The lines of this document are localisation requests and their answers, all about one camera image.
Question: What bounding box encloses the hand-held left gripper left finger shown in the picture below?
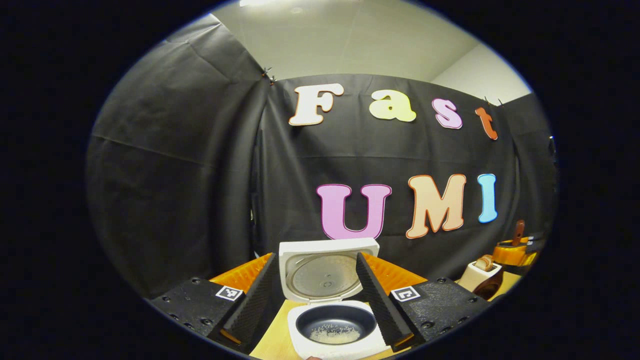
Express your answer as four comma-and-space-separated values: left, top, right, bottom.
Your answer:
150, 252, 281, 353

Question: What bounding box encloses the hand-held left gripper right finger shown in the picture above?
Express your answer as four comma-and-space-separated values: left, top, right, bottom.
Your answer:
355, 251, 491, 352

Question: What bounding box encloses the brown wooden spoon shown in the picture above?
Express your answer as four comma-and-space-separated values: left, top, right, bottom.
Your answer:
472, 220, 526, 301

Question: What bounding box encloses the small white rice portion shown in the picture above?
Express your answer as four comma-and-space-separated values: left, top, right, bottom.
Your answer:
309, 324, 361, 345

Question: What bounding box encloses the white rice cooker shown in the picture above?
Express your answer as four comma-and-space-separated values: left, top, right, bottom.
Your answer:
277, 237, 391, 360

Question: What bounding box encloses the white toaster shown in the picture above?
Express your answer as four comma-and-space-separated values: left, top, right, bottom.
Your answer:
457, 260, 502, 292

